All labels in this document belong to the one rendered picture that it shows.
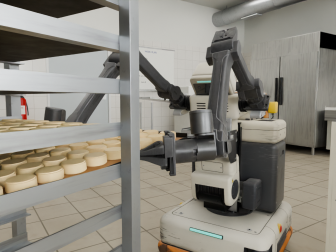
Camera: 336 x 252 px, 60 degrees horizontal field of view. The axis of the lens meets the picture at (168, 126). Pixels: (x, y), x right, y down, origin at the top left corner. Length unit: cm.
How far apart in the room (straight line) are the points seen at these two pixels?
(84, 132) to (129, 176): 14
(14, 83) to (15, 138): 8
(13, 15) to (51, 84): 11
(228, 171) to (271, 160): 30
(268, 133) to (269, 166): 19
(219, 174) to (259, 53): 478
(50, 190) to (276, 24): 682
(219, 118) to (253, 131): 92
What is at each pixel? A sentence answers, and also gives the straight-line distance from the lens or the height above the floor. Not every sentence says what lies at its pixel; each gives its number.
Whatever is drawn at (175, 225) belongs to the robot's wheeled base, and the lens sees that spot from 170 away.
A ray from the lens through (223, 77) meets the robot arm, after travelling 91.
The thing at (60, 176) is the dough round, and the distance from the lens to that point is 58.
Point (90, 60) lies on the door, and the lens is 543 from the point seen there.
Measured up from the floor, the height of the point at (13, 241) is 52.
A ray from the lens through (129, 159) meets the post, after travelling 62.
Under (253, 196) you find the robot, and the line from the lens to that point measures 164.
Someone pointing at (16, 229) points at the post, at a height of 54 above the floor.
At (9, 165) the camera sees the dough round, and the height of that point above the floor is 80.
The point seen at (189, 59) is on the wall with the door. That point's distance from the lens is 646.
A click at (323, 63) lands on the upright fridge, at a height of 155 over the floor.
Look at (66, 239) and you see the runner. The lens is 58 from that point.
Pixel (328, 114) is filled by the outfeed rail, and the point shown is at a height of 87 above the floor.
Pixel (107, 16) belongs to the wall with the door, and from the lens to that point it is 567.
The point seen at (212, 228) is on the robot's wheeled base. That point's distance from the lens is 161.
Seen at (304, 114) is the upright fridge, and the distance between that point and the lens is 547.
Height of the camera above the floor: 93
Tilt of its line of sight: 5 degrees down
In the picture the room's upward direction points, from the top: straight up
